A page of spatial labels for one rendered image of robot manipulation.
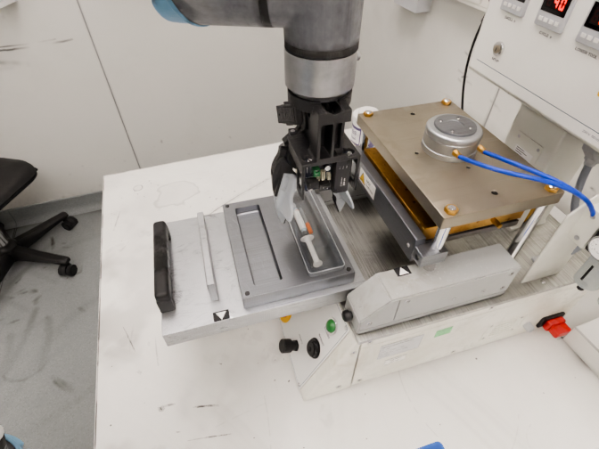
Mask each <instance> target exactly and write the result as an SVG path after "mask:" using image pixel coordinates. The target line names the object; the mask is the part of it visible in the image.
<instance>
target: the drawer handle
mask: <svg viewBox="0 0 599 449"><path fill-rule="evenodd" d="M168 241H171V235H170V232H169V229H168V226H167V225H166V223H165V222H164V221H159V222H155V223H154V224H153V269H154V297H155V299H156V304H157V306H158V308H159V310H160V312H161V313H166V312H169V311H173V310H175V309H176V304H175V302H174V299H173V298H172V291H171V275H170V260H169V244H168Z"/></svg>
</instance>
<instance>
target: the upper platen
mask: <svg viewBox="0 0 599 449"><path fill-rule="evenodd" d="M364 154H365V155H366V157H367V158H368V159H369V160H370V162H371V163H372V164H373V166H374V167H375V169H376V170H377V171H378V173H379V174H380V176H381V177H382V179H383V180H384V181H385V183H386V184H387V185H388V186H389V188H390V189H391V190H392V192H393V193H394V194H395V196H396V197H397V198H398V200H399V201H400V203H401V204H402V206H403V207H404V208H405V210H406V211H407V213H408V214H409V215H410V217H412V219H413V220H414V222H415V223H416V224H417V226H418V227H419V228H420V230H421V231H422V233H423V234H424V236H425V237H426V240H425V243H424V244H426V243H430V242H432V240H433V237H434V235H435V232H436V230H437V228H438V227H437V225H436V224H435V223H434V222H433V220H432V219H431V217H430V216H429V215H428V214H427V212H426V211H425V210H424V209H423V207H422V206H421V204H420V203H419V202H418V201H417V199H416V198H415V197H414V195H413V194H412V193H411V192H410V191H409V190H408V189H407V187H406V186H405V185H404V183H403V182H402V181H401V180H400V178H399V177H398V175H397V174H396V173H395V172H394V170H393V169H392V168H391V167H390V165H389V164H388V162H387V161H386V160H385V159H384V157H383V156H382V155H381V154H380V153H379V152H378V150H377V149H376V148H375V147H373V148H368V149H365V151H364ZM524 211H525V210H524ZM524 211H520V212H516V213H512V214H508V215H504V216H497V217H493V218H489V219H485V220H481V221H477V222H473V223H469V224H462V225H458V226H454V227H451V229H450V232H449V234H448V237H447V240H446V241H452V240H456V239H460V238H463V237H467V236H472V235H475V234H479V233H486V232H490V231H494V230H497V229H502V228H506V227H509V226H513V225H517V224H518V222H519V220H518V219H517V218H521V216H522V214H523V213H524Z"/></svg>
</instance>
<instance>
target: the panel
mask: <svg viewBox="0 0 599 449"><path fill-rule="evenodd" d="M341 313H342V309H341V305H340V303H336V304H332V305H329V306H323V307H322V308H321V309H311V310H307V311H305V312H301V313H297V314H291V315H287V316H286V317H280V318H279V322H280V324H281V328H282V331H283V336H284V338H285V339H291V340H297V341H298V342H299V349H298V351H293V350H292V351H291V353H289V356H290V359H291V365H292V368H293V371H294V374H295V378H296V381H297V384H298V388H299V390H301V389H302V388H303V386H304V385H305V384H306V383H307V382H308V380H309V379H310V378H311V377H312V376H313V375H314V373H315V372H316V371H317V370H318V369H319V367H320V366H321V365H322V364H323V363H324V361H325V360H326V359H327V358H328V357H329V355H330V354H331V353H332V352H333V351H334V349H335V348H336V347H337V346H338V345H339V344H340V343H341V342H342V341H343V340H344V339H345V337H346V336H347V335H348V334H349V333H350V331H351V329H350V327H349V324H348V323H347V322H344V321H343V320H342V317H341ZM329 319H333V321H334V325H335V327H334V331H333V333H330V332H328V331H327V329H326V328H325V324H326V322H327V321H328V320H329ZM311 339H314V340H315V341H316V343H317V346H318V351H317V355H316V356H315V357H310V356H309V354H308V351H307V344H308V342H309V341H310V340H311Z"/></svg>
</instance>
